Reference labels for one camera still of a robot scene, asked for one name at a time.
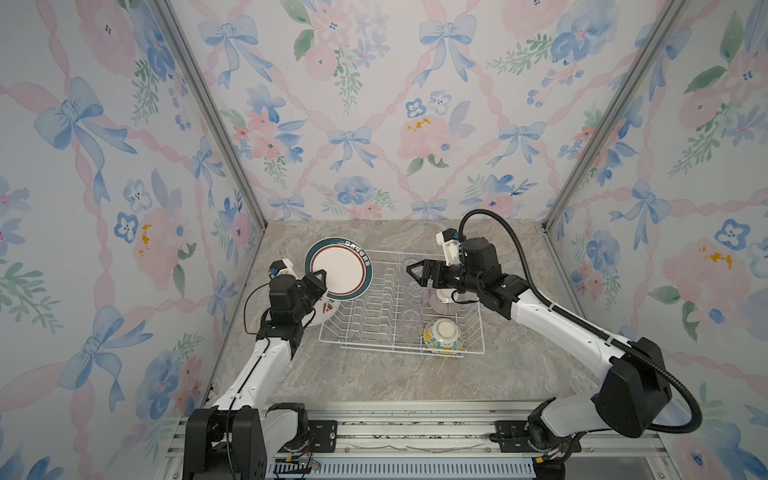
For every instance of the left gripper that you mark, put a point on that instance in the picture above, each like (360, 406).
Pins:
(317, 288)

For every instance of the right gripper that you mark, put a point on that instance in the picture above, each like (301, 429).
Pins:
(440, 268)

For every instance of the plain white plate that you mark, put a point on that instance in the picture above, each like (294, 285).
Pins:
(348, 267)

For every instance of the watermelon pattern plate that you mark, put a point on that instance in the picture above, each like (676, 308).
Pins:
(324, 309)

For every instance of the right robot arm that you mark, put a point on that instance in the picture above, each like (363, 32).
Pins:
(630, 394)

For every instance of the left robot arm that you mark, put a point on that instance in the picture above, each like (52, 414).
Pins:
(239, 435)

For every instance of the striped grey bowl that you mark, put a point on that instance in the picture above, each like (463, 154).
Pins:
(440, 301)

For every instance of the yellow blue floral bowl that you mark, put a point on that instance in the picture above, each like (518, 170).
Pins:
(443, 336)

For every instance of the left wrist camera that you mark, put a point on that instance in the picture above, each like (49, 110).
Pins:
(281, 268)

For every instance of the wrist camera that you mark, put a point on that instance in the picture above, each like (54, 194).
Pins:
(450, 243)
(281, 268)

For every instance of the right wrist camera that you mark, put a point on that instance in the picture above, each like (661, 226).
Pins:
(450, 243)

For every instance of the white wire dish rack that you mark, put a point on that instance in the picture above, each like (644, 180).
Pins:
(371, 321)

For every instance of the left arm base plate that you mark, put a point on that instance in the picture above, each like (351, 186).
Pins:
(320, 436)

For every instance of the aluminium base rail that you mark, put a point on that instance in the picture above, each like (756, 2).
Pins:
(450, 440)

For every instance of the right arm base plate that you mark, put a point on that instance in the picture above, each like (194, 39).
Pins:
(521, 436)

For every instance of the left corner aluminium post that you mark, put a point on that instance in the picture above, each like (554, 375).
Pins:
(190, 67)

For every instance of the corner aluminium post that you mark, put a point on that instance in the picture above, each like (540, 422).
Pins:
(659, 34)
(190, 67)

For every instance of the right corner aluminium post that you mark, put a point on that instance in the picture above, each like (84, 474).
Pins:
(659, 34)

